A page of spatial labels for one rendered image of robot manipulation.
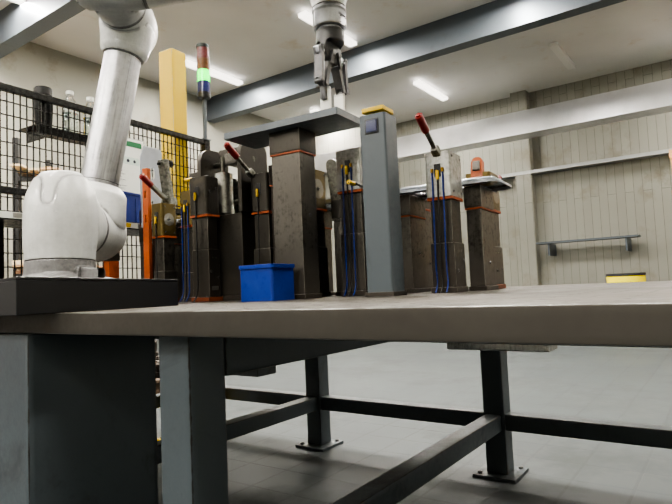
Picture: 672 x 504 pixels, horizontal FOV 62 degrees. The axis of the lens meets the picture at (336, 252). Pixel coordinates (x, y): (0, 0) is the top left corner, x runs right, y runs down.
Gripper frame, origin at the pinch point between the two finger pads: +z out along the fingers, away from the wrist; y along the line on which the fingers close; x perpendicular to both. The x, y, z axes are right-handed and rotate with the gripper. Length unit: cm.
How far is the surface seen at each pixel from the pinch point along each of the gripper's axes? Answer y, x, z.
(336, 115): -6.8, -5.0, 5.2
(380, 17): 539, 249, -313
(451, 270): 12, -25, 44
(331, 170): 16.9, 11.9, 12.7
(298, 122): -8.2, 5.5, 5.2
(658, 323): -66, -73, 52
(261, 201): 7.4, 31.2, 20.7
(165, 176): 15, 81, 5
